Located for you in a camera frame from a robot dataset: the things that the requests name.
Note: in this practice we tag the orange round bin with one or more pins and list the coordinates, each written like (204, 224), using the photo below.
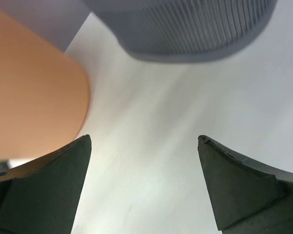
(44, 94)

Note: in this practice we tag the grey slatted basket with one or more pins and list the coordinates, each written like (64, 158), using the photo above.
(183, 31)

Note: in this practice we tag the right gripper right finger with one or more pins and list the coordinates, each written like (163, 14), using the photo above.
(247, 196)

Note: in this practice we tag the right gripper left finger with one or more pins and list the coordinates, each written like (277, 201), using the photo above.
(42, 196)

